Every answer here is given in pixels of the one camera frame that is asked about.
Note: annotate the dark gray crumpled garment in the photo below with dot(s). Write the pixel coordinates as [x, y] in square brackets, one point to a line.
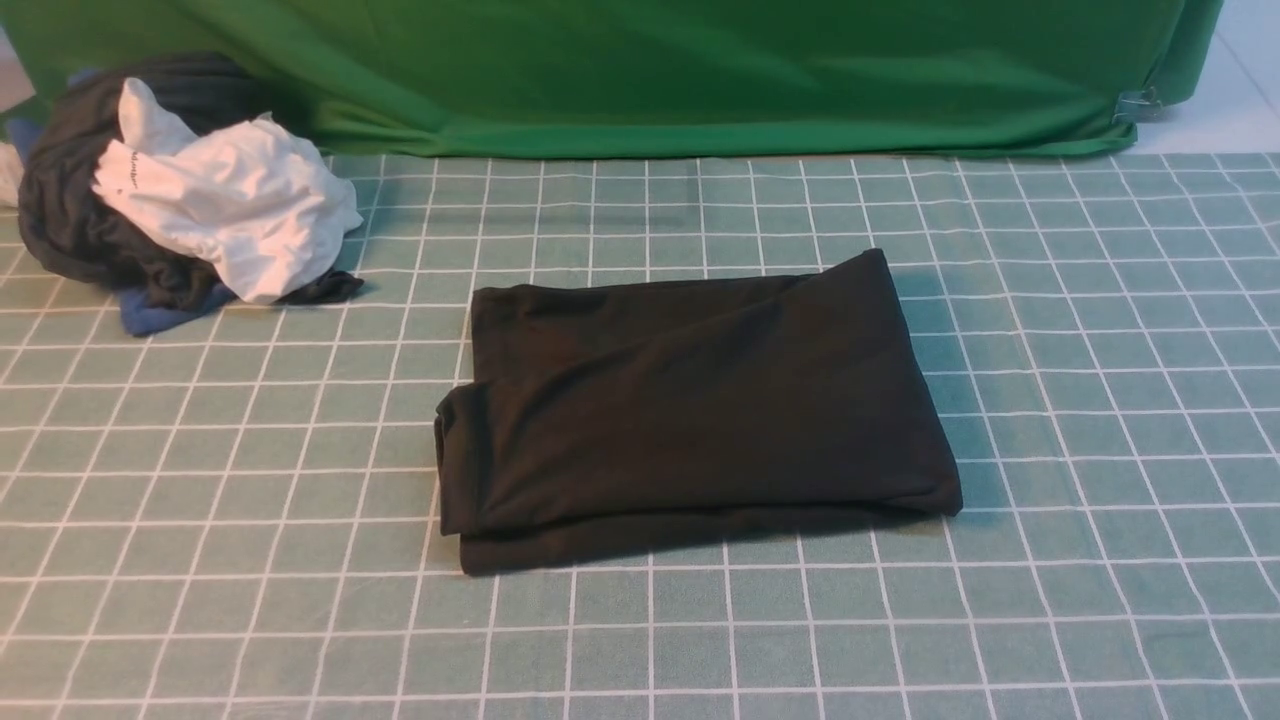
[208, 91]

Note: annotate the white crumpled shirt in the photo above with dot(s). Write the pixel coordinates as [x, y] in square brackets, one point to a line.
[257, 204]

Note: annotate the metal binder clip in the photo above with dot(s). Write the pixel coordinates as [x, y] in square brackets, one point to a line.
[1139, 106]

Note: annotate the dark gray long-sleeved shirt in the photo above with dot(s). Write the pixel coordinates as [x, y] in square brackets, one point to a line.
[616, 421]

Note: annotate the green grid cutting mat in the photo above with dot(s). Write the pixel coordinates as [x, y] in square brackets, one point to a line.
[237, 519]

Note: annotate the green backdrop cloth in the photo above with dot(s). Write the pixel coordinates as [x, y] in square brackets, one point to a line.
[661, 79]

